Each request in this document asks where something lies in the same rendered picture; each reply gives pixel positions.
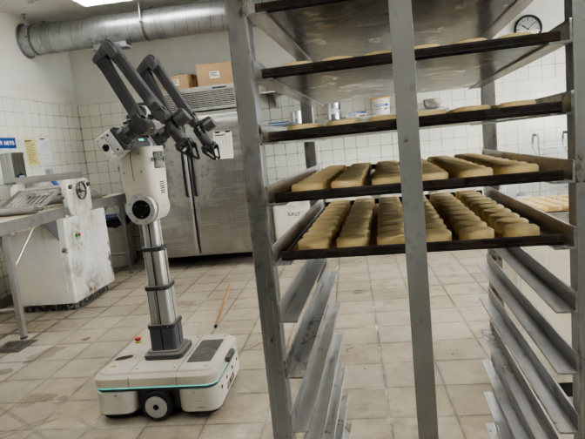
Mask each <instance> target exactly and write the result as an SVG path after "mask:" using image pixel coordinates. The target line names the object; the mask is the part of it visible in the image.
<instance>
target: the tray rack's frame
mask: <svg viewBox="0 0 585 439"><path fill-rule="evenodd" d="M388 9H389V21H390V34H391V46H392V59H393V83H394V96H395V109H396V122H397V134H398V147H399V160H400V184H401V197H402V210H403V223H404V235H405V248H406V261H407V285H408V298H409V311H410V323H411V336H412V349H413V362H414V386H415V399H416V412H417V424H418V437H419V439H439V431H438V417H437V404H436V390H435V376H434V349H433V335H432V321H431V307H430V293H429V279H428V265H427V238H426V224H425V210H424V197H423V183H422V169H421V155H420V128H419V113H418V100H417V86H416V72H415V58H414V31H413V17H412V3H411V0H388ZM225 14H226V22H227V30H228V38H229V46H230V54H231V62H232V76H233V84H234V92H235V100H236V108H237V116H238V124H239V138H240V146H241V154H242V162H243V170H244V178H245V193H246V200H247V208H248V216H249V224H250V232H251V240H252V255H253V262H254V270H255V278H256V286H257V294H258V302H259V317H260V325H261V332H262V340H263V348H264V356H265V364H266V379H267V387H268V395H269V402H270V410H271V418H272V432H273V439H296V437H295V433H291V426H290V418H289V414H290V411H291V408H292V397H291V388H290V380H289V379H286V378H285V370H284V359H285V356H286V338H285V330H284V323H279V312H278V303H279V301H280V299H281V297H280V289H279V273H278V266H274V265H273V263H272V248H271V246H272V245H273V244H274V243H275V239H274V231H273V223H272V207H271V206H266V190H265V186H268V185H269V182H268V174H267V165H266V149H265V146H264V145H260V141H259V126H258V125H262V117H261V108H260V100H259V84H256V83H254V82H253V76H252V60H254V61H255V62H256V59H255V50H254V42H253V34H252V20H250V19H249V18H248V17H247V16H246V11H245V0H225ZM570 17H572V31H573V42H572V43H570V44H567V45H565V63H566V91H572V90H574V113H573V114H567V141H568V159H575V183H568V217H569V224H570V225H572V226H576V243H577V249H569V257H570V286H571V287H572V288H573V289H574V290H576V291H577V292H578V313H573V314H571V334H572V347H573V348H574V350H575V351H576V352H577V353H578V354H579V371H580V374H579V375H573V405H574V406H575V408H576V409H577V411H578V412H579V414H580V415H581V434H580V435H574V439H585V0H564V21H565V20H567V19H568V18H570Z"/></svg>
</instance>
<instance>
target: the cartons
mask: <svg viewBox="0 0 585 439"><path fill-rule="evenodd" d="M196 72H197V75H192V74H182V75H177V76H173V77H170V78H171V80H172V82H173V83H174V84H175V85H176V87H177V88H178V89H185V88H193V87H200V86H208V85H216V84H230V83H233V76H232V62H231V61H226V62H218V63H210V64H196Z"/></svg>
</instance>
